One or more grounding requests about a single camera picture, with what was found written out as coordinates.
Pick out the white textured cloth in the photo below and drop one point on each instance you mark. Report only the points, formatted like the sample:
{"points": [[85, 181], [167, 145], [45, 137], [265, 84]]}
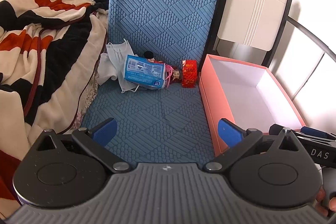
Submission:
{"points": [[106, 70]]}

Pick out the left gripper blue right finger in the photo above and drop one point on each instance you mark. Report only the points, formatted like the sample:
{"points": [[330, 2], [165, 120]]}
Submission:
{"points": [[230, 133]]}

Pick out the floral sofa cover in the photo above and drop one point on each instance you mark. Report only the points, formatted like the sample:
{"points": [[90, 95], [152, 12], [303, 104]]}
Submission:
{"points": [[88, 96]]}

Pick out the red foil snack packet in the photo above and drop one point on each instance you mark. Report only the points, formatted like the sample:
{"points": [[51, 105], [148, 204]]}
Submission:
{"points": [[189, 73]]}

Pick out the pink feather bird toy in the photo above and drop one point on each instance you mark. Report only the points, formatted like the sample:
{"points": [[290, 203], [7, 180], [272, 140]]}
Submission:
{"points": [[169, 73]]}

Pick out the blue wet wipes pack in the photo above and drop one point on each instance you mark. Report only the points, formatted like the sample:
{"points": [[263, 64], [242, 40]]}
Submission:
{"points": [[144, 73]]}

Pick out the white surgical face mask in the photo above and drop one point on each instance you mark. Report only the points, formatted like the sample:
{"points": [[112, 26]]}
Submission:
{"points": [[117, 54]]}

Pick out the beige folding chair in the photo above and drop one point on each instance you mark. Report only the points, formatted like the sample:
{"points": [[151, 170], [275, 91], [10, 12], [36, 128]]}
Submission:
{"points": [[260, 24]]}

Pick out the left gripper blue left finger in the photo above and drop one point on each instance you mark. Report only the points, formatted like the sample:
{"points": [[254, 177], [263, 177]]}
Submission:
{"points": [[104, 132]]}

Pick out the panda plush toy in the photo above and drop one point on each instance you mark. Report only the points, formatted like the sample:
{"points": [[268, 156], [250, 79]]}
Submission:
{"points": [[148, 55]]}

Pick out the red black white blanket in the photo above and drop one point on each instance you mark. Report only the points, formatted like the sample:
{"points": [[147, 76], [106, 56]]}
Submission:
{"points": [[49, 55]]}

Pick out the small red doll packet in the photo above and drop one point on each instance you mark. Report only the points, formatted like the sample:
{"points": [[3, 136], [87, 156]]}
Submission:
{"points": [[176, 76]]}

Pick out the pink cardboard box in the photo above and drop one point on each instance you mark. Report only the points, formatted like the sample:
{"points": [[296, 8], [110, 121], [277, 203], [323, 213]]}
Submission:
{"points": [[246, 94]]}

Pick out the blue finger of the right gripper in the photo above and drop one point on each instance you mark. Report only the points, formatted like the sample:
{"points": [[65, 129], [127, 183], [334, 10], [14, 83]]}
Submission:
{"points": [[313, 132]]}

